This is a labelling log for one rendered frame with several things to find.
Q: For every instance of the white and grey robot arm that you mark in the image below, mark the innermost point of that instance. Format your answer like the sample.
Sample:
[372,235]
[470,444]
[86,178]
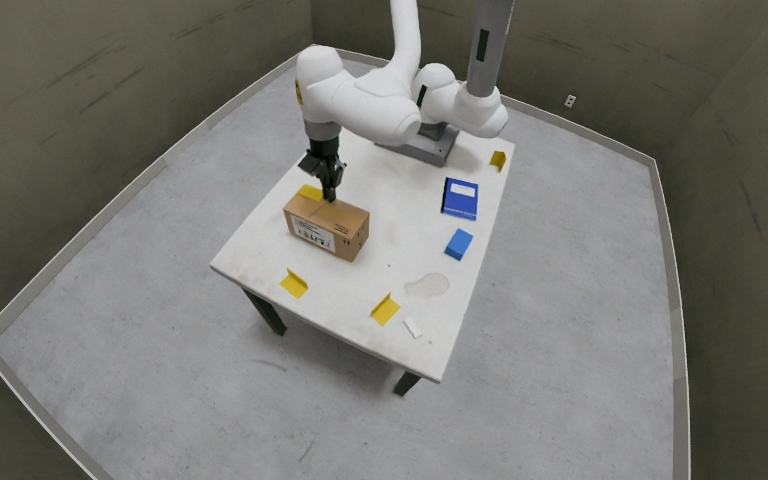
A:
[380,107]

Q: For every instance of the brown cardboard carton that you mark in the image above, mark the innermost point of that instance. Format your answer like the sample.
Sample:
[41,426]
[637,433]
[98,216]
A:
[337,227]

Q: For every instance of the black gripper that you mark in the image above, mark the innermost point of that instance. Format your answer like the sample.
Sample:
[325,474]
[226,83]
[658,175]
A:
[325,148]

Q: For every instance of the blue notebook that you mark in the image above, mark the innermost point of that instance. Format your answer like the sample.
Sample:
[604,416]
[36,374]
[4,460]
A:
[460,199]

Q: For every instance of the blue rectangular block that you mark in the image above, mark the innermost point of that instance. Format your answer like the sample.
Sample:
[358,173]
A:
[458,244]

